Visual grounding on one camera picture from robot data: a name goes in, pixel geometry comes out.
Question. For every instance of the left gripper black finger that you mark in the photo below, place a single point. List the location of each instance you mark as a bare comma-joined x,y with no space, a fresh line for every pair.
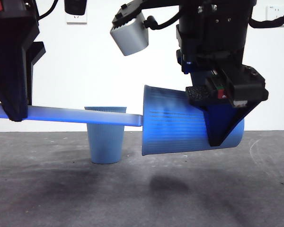
35,54
9,66

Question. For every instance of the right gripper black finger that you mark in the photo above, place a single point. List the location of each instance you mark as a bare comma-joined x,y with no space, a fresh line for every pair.
227,123

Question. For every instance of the blue ribbed plastic cup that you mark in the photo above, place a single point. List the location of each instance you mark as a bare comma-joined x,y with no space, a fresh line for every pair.
170,132
105,146

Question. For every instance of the white wall socket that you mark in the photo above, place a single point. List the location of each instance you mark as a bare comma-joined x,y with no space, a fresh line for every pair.
273,10
77,19

